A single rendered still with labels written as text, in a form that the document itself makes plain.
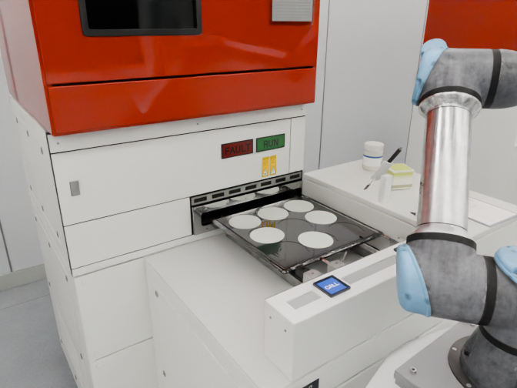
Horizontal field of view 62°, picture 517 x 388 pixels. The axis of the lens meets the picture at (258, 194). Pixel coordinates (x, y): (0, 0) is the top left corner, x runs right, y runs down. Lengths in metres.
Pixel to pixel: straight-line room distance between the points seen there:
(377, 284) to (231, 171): 0.63
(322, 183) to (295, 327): 0.75
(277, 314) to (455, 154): 0.44
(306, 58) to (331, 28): 2.20
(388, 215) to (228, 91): 0.59
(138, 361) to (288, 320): 0.80
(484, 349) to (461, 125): 0.40
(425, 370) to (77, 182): 0.90
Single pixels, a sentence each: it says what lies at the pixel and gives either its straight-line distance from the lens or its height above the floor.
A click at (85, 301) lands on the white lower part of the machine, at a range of 1.35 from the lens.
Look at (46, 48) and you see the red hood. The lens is 1.08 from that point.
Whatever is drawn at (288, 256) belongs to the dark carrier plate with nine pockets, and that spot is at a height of 0.90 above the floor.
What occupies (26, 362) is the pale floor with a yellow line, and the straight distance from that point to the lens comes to 2.40.
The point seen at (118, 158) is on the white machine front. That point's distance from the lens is 1.21.
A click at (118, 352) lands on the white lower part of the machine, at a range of 1.49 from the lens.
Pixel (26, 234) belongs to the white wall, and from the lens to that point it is 2.85.
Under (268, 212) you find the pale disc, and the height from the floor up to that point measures 0.90.
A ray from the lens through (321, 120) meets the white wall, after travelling 3.66.
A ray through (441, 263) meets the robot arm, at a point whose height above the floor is 1.11.
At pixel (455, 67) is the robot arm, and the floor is 1.40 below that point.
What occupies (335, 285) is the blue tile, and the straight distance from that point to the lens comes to 0.94.
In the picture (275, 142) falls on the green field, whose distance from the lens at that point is 1.45.
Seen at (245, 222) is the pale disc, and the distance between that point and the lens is 1.33.
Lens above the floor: 1.48
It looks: 22 degrees down
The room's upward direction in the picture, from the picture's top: straight up
